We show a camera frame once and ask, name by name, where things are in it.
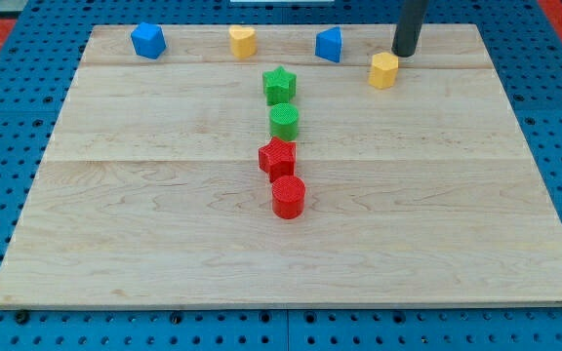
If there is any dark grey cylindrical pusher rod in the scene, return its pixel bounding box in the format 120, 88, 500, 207
391, 0, 429, 58

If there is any yellow hexagon block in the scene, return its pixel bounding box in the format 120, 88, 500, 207
368, 52, 399, 89

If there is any blue triangle block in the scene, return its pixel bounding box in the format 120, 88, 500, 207
314, 26, 342, 63

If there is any green star block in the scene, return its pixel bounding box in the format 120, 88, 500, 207
262, 66, 297, 106

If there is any green cylinder block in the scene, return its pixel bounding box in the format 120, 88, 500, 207
268, 103, 300, 141

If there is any light wooden board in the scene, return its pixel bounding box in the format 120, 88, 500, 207
0, 22, 562, 311

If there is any yellow heart block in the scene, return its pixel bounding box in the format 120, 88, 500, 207
228, 25, 258, 59

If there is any red star block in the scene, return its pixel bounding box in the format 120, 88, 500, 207
258, 136, 297, 182

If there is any red cylinder block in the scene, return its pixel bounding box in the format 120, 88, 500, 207
272, 175, 306, 219

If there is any blue cube block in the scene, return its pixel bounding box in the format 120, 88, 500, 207
131, 22, 166, 59

